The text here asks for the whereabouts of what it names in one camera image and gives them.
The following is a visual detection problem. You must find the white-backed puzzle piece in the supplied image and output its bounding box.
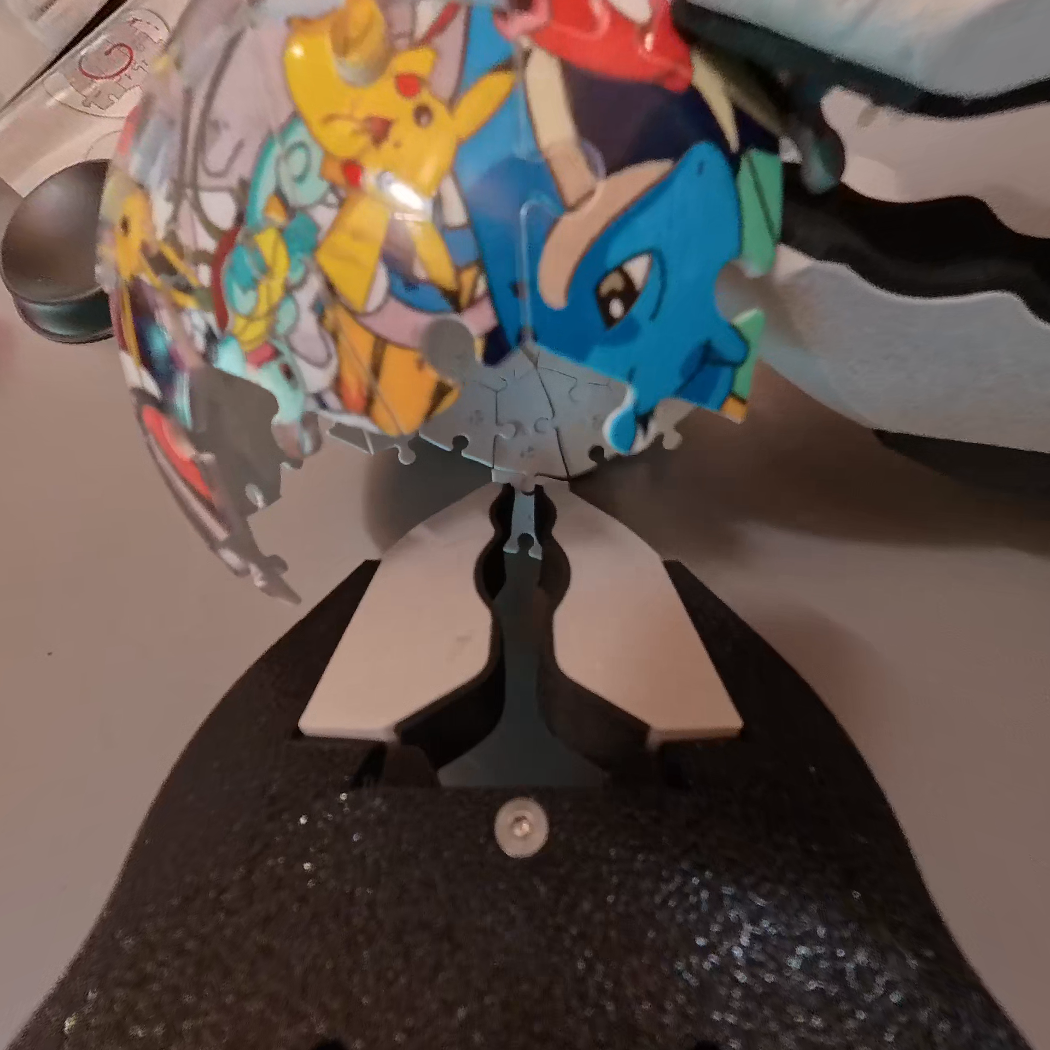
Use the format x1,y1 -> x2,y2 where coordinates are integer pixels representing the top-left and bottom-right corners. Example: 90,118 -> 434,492
510,484 -> 546,561

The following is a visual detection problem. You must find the white paper leaflet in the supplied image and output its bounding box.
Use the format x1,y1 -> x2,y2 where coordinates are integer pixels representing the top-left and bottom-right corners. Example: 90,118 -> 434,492
0,0 -> 177,202

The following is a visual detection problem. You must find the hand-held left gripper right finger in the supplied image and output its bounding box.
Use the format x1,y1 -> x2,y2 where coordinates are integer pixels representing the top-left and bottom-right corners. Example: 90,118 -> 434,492
540,486 -> 745,766

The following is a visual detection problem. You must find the black round ball stand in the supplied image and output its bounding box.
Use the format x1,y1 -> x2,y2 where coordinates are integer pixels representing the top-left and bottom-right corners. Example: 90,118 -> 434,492
0,160 -> 116,344

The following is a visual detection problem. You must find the colourful puzzle ball shell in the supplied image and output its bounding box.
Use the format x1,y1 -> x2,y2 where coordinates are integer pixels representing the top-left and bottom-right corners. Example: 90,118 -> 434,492
97,0 -> 787,606

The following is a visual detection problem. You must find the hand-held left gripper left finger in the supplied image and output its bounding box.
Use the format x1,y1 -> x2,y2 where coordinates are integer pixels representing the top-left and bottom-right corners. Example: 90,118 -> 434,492
297,484 -> 520,761

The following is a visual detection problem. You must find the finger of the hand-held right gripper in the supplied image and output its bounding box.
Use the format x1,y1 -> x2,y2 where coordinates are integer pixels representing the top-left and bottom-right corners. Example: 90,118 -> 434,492
742,189 -> 1050,436
673,0 -> 1050,195

